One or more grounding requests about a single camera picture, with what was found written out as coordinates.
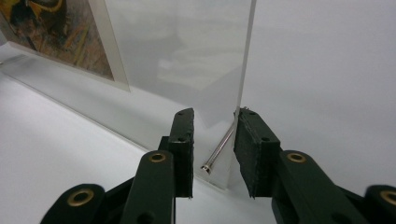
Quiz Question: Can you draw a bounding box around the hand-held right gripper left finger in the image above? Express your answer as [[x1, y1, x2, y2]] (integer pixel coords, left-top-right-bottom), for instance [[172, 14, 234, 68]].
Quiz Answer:
[[120, 107, 196, 224]]

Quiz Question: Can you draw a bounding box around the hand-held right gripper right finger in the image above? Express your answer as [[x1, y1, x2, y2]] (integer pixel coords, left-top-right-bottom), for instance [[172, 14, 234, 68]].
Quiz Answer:
[[233, 107, 372, 224]]

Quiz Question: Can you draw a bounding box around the clear acrylic photo frame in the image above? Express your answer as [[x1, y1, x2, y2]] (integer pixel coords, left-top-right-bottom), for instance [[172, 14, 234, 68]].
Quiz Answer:
[[0, 0, 258, 191]]

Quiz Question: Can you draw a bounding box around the landscape photo card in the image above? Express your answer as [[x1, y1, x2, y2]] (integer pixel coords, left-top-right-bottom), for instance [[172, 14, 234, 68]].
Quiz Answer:
[[0, 0, 131, 92]]

